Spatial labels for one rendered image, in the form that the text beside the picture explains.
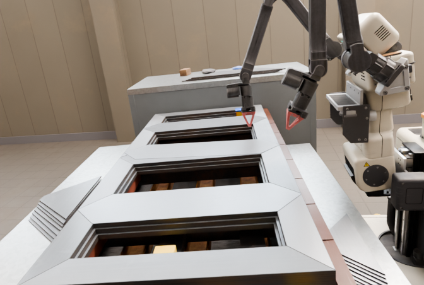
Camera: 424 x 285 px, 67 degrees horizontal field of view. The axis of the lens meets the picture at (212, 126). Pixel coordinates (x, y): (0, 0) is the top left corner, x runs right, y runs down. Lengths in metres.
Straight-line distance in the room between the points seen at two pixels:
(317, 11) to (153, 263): 0.93
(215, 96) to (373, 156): 1.15
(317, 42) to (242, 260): 0.76
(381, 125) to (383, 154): 0.12
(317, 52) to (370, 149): 0.51
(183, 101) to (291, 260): 1.62
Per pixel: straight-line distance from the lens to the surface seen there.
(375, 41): 1.38
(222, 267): 0.81
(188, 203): 1.06
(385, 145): 1.49
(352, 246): 1.12
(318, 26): 1.20
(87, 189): 1.50
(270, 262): 0.81
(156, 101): 2.28
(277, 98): 2.25
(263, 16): 1.60
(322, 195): 1.44
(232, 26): 4.16
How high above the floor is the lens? 1.39
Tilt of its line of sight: 17 degrees down
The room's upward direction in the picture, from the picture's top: 6 degrees counter-clockwise
